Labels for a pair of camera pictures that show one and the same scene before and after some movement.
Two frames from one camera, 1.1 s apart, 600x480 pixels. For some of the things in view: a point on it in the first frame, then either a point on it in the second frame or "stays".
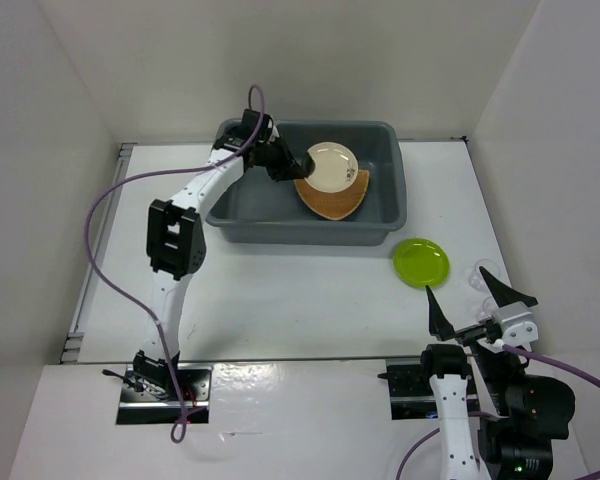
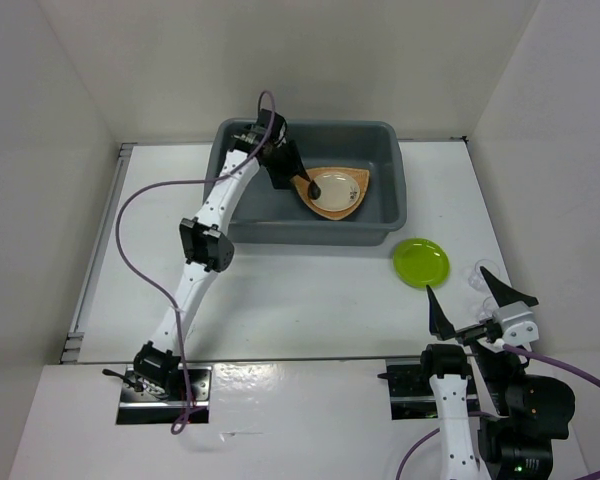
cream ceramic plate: (335, 168) to (338, 191)
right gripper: (439, 322) stays
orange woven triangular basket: (337, 204) stays
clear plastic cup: (476, 279) stays
